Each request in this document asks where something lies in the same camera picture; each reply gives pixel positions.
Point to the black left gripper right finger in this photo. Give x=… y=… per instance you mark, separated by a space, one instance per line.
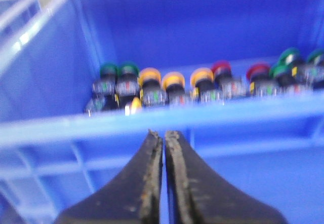
x=198 y=194

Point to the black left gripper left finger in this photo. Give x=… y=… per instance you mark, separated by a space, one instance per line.
x=133 y=196

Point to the yellow push button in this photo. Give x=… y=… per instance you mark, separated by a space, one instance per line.
x=203 y=86
x=133 y=107
x=151 y=93
x=174 y=85

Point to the left blue plastic bin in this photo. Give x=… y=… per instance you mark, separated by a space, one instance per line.
x=53 y=155

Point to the green push button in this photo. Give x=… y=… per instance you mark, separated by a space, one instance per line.
x=288 y=85
x=127 y=85
x=103 y=91
x=291 y=57
x=314 y=71

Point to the red push button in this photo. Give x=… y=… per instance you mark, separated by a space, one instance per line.
x=261 y=83
x=230 y=86

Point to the rear left blue bin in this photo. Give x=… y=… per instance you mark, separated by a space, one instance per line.
x=15 y=14

